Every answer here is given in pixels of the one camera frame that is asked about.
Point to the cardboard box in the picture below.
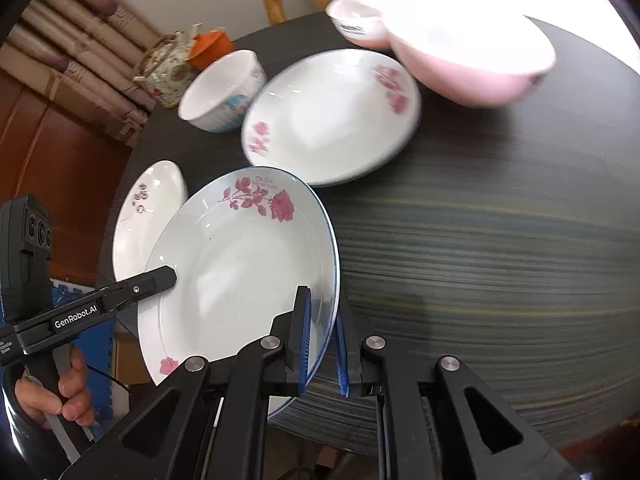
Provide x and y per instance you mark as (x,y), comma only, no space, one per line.
(128,362)

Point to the wooden door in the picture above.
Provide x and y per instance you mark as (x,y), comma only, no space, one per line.
(72,170)

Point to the orange lidded cup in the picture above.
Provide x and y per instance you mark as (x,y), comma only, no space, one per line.
(209,48)

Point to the rose plate blue rim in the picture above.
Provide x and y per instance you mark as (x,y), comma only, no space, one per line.
(240,247)

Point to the person's left hand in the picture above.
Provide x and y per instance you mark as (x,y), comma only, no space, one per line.
(38,402)

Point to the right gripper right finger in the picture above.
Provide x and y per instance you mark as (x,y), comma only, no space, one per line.
(357,349)

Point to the small purple flower plate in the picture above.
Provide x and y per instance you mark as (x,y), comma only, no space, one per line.
(151,202)

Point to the blue foam mat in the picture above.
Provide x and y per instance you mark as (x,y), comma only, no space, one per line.
(96,345)

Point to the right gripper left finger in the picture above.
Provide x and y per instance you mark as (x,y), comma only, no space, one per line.
(288,372)

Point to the floral ceramic teapot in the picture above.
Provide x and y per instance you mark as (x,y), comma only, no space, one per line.
(164,71)

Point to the white Rabbit bowl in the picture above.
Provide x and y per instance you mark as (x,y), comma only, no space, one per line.
(360,22)

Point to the white ribbed bowl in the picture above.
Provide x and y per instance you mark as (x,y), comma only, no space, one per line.
(219,97)

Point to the beige patterned curtain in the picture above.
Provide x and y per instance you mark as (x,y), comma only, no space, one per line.
(82,56)

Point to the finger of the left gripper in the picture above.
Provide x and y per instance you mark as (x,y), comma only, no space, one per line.
(123,294)

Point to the large pink bowl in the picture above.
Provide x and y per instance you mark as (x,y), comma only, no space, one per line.
(474,52)

